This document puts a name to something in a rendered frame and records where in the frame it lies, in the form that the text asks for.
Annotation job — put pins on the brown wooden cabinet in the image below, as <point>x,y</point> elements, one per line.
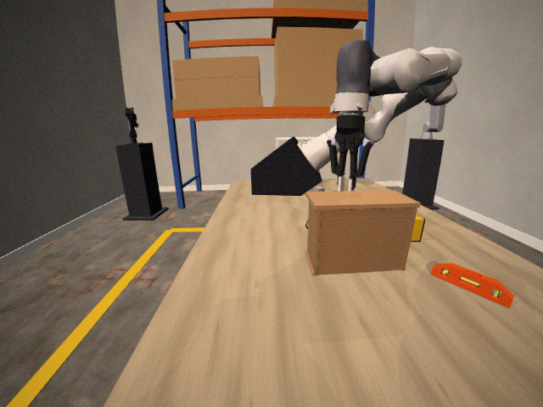
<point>359,231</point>

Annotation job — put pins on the orange torpedo spirit level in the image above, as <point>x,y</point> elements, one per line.
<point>473,282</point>

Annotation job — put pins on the yellow tape measure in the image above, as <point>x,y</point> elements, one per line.
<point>418,229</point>

